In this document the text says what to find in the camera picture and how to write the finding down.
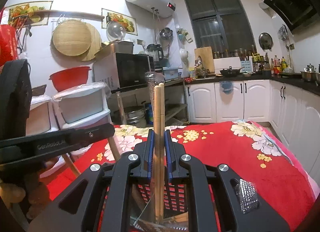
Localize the chopstick pair two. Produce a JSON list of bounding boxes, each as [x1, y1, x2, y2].
[[62, 153, 81, 177]]

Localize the chopstick pair one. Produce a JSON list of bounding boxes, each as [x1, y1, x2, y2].
[[107, 136, 120, 161]]

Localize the chopstick pair three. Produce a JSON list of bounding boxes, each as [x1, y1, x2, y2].
[[145, 71, 165, 224]]

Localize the dark kitchen window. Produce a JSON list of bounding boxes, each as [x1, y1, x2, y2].
[[185, 0, 255, 54]]

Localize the left white drawer unit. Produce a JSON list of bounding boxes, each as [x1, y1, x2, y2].
[[26, 95, 59, 136]]

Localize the white drawer unit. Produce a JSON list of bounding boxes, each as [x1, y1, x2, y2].
[[26, 95, 59, 136], [52, 82, 111, 129]]

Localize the red floral tablecloth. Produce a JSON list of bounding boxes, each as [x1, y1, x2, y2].
[[47, 120, 319, 231]]

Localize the grey perforated utensil holder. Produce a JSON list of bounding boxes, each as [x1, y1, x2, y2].
[[130, 183, 189, 231]]

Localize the right white drawer unit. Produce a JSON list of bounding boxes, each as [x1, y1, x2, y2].
[[52, 82, 111, 129]]

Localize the red plastic basin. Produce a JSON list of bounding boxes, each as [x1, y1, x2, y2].
[[49, 66, 91, 92]]

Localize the red plastic bag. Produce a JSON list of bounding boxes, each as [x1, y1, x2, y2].
[[0, 24, 18, 67]]

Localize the white lower cabinets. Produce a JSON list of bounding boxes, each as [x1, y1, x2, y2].
[[185, 78, 319, 182]]

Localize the round bamboo mat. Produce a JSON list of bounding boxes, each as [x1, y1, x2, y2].
[[52, 19, 92, 56]]

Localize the black microwave oven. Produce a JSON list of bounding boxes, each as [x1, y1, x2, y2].
[[93, 53, 155, 91]]

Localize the black wok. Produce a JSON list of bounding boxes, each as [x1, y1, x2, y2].
[[220, 66, 243, 77]]

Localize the steel tray on microwave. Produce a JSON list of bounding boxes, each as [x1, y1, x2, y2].
[[95, 41, 134, 59]]

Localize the glass pot lid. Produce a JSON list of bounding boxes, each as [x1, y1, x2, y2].
[[106, 21, 126, 41]]

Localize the wooden cutting board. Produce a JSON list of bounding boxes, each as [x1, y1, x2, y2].
[[194, 46, 215, 73]]

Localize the black blender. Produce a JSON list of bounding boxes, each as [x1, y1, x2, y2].
[[146, 44, 164, 62]]

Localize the hanging dark pot lid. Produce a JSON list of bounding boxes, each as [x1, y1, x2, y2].
[[258, 32, 273, 51]]

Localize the fruit wall picture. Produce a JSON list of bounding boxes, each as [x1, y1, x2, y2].
[[101, 8, 138, 36]]

